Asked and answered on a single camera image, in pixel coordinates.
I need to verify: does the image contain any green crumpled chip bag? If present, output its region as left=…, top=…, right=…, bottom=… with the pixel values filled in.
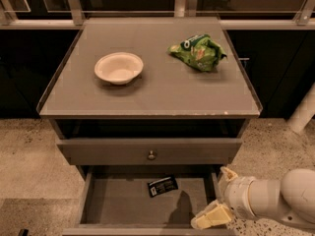
left=168, top=34, right=226, bottom=72

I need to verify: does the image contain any small black floor object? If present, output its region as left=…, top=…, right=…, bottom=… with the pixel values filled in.
left=18, top=229, right=29, bottom=236

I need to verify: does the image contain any black rxbar chocolate wrapper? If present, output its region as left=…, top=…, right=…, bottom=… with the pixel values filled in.
left=148, top=175, right=178, bottom=198

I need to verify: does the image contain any metal railing frame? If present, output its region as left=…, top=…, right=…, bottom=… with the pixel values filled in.
left=0, top=0, right=315, bottom=30

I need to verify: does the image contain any grey open middle drawer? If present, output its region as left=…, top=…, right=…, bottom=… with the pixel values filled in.
left=62, top=165, right=236, bottom=236

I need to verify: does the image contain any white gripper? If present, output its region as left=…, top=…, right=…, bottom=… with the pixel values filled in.
left=191, top=166, right=256, bottom=230

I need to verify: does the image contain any round metal drawer knob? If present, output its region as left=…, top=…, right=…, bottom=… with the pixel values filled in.
left=148, top=150, right=157, bottom=160

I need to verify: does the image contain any grey top drawer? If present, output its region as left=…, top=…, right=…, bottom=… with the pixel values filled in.
left=56, top=138, right=242, bottom=165

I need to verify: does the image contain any grey drawer cabinet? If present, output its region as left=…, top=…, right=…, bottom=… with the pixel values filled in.
left=35, top=16, right=264, bottom=182

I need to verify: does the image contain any white cylindrical post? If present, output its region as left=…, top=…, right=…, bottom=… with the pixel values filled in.
left=287, top=83, right=315, bottom=133

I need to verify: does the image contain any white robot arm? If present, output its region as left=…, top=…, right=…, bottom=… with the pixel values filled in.
left=191, top=166, right=315, bottom=231

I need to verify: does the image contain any white paper bowl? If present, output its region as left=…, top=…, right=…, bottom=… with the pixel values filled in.
left=94, top=52, right=144, bottom=86

